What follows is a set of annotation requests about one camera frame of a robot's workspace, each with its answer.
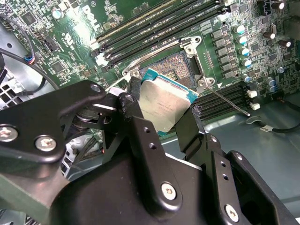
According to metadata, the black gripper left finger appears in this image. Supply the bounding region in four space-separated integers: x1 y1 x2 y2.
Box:
0 76 184 220

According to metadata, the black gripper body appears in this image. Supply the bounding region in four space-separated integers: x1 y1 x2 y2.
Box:
50 151 284 225

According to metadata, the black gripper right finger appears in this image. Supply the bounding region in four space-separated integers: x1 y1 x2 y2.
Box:
174 107 300 225

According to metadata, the silver CPU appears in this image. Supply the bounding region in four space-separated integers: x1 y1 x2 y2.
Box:
138 67 200 137

